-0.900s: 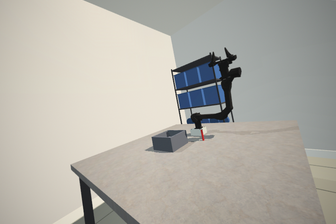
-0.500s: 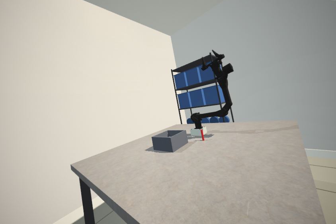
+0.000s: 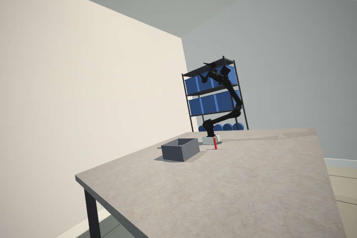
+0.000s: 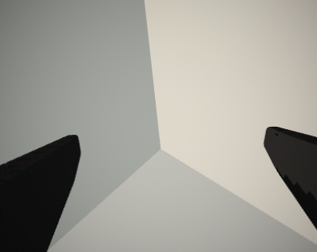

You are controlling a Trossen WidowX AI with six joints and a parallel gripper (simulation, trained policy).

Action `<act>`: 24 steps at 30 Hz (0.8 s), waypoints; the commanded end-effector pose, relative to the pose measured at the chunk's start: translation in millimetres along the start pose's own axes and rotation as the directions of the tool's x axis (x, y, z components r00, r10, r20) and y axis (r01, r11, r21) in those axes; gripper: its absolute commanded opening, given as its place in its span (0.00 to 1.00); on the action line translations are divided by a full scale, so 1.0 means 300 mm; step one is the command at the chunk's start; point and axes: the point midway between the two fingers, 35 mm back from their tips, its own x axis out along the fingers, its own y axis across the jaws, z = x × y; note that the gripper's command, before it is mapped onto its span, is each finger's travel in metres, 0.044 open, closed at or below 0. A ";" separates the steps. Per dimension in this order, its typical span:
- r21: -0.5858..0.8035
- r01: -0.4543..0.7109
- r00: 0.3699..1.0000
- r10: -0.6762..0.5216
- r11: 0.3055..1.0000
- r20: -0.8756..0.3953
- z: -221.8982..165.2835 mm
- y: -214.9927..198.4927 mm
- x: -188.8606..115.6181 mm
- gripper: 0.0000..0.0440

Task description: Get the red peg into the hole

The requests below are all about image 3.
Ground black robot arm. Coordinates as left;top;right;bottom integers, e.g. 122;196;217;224
203;66;242;137

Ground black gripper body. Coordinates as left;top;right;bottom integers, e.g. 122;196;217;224
202;62;218;83

